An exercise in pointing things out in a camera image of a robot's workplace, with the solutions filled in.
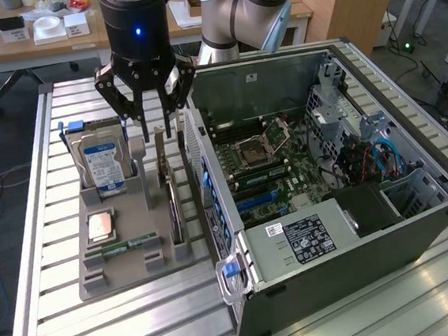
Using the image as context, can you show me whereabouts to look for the hard disk in blue carrier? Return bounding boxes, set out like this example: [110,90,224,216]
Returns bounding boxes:
[57,113,137,201]

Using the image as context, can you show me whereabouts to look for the metal drive cage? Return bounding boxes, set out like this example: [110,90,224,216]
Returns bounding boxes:
[299,58,367,161]

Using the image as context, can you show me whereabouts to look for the metal disk bay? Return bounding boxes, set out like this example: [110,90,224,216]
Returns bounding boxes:
[378,165,448,222]

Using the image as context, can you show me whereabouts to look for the black graphics card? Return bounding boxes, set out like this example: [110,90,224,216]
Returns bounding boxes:
[151,123,189,248]

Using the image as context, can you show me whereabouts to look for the black box on white card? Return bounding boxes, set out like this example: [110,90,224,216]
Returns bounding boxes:
[0,13,32,45]

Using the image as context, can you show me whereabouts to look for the grey parts rack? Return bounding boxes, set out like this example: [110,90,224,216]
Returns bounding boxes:
[65,131,200,303]

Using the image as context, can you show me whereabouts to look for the white device with red button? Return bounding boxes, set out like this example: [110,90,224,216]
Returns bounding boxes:
[372,9,401,49]

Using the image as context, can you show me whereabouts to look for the open grey PC case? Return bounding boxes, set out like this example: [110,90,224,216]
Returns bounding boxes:
[168,27,448,336]

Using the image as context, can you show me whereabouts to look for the blue expansion slot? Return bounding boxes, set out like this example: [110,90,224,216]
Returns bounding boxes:
[234,188,281,214]

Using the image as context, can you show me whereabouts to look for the CPU socket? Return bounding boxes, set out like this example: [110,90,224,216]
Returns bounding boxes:
[232,134,276,173]

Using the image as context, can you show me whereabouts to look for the black chair base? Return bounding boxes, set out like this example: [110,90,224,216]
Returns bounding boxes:
[0,60,85,116]

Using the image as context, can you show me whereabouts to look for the installed RAM stick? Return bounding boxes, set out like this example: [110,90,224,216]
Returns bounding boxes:
[233,164,291,191]

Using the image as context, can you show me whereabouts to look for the green motherboard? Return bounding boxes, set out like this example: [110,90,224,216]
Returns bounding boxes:
[201,97,344,234]

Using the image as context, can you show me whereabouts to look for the small white box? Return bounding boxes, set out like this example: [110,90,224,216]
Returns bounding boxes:
[62,11,92,39]

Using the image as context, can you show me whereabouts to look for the stack of white papers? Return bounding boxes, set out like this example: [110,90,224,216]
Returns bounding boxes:
[168,0,204,31]

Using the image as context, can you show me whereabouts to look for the wooden desk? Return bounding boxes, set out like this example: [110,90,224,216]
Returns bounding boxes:
[0,0,317,76]

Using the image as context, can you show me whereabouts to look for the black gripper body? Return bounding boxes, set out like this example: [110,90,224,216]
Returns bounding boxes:
[97,0,181,96]

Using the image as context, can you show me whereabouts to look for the white floor cable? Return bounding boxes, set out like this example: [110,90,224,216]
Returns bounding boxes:
[0,161,33,190]

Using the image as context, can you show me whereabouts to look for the green RAM stick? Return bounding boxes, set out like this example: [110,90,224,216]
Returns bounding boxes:
[82,231,159,259]

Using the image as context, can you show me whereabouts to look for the wooden cabinet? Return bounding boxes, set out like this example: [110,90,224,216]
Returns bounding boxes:
[299,0,412,62]

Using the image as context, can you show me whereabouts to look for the red wire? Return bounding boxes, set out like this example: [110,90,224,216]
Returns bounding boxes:
[353,144,378,180]

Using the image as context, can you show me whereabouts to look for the blue wire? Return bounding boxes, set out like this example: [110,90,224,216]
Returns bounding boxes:
[371,134,409,181]

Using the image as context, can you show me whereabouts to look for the white box with tape roll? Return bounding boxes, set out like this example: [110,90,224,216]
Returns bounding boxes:
[31,13,70,47]

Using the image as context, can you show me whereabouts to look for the copper CPU chip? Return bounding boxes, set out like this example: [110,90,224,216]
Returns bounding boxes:
[85,211,118,244]

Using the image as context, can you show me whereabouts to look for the metal socket cover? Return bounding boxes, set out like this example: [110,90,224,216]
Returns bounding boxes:
[260,115,297,159]

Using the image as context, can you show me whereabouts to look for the case latch with blue tab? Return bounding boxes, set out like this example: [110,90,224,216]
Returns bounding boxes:
[213,250,256,307]

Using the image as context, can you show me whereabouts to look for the grey power supply unit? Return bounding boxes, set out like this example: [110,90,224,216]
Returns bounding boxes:
[238,197,365,287]

